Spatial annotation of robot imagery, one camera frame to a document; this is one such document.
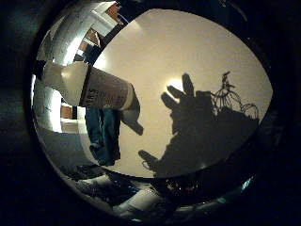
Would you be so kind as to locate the white spray bottle with label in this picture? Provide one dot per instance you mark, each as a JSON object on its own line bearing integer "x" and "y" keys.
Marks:
{"x": 100, "y": 89}

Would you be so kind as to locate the dark blue cloth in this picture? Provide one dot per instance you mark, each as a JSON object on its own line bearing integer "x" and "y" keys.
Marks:
{"x": 103, "y": 138}

